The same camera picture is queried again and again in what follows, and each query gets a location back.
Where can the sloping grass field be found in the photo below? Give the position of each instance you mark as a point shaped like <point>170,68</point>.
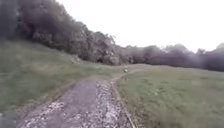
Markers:
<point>33,73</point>

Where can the flat grass meadow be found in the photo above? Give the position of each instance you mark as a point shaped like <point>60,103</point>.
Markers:
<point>173,96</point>

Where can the gravel dirt track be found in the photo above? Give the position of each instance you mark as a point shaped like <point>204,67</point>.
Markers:
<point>83,100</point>

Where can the wood of dark trees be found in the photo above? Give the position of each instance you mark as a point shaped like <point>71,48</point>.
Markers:
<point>50,26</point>

